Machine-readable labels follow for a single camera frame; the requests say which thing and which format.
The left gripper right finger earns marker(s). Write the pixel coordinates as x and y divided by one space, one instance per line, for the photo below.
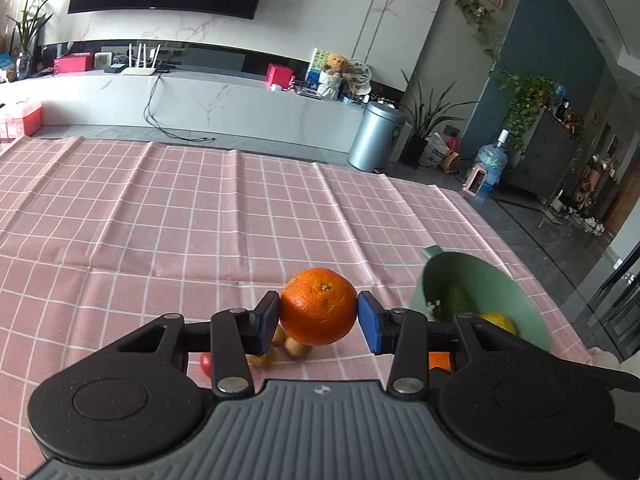
408 336

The tall leaf potted plant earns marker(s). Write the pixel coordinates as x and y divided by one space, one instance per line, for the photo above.
426 112

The left green potted plant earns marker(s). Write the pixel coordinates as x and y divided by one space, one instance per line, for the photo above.
28 24

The green cucumber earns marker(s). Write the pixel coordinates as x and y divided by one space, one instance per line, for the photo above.
455 300

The yellow-green pear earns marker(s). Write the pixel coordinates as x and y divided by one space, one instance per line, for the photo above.
501 320

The blue water jug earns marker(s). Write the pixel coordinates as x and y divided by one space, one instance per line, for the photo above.
493 158

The brown longan fruit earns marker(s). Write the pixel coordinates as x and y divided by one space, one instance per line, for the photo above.
279 337
295 350
265 361

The white plastic bag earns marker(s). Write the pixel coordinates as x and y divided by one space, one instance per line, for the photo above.
434 152

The hanging ivy plant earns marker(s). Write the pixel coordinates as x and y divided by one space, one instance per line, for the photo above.
529 95

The pink checkered tablecloth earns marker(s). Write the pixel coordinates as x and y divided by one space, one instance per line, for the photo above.
98 237

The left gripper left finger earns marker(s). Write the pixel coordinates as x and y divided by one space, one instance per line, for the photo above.
229 337

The white wifi router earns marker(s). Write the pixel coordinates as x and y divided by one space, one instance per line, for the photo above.
142 60

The small orange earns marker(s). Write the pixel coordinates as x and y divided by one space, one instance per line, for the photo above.
440 360

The pink red flat box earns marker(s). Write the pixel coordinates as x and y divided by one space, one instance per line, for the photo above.
74 63

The red cherry tomato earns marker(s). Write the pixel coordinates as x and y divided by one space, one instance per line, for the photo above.
206 364

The green colander bowl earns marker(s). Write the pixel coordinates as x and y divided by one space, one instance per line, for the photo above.
490 288

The red box on cabinet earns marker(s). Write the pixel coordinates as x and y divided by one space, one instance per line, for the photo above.
279 75

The teddy bear toy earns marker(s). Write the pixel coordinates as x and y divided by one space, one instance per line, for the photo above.
331 76

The dark grey sideboard cabinet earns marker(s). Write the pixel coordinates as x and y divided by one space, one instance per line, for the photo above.
541 168

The silver trash bin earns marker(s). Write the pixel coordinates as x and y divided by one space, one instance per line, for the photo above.
376 138

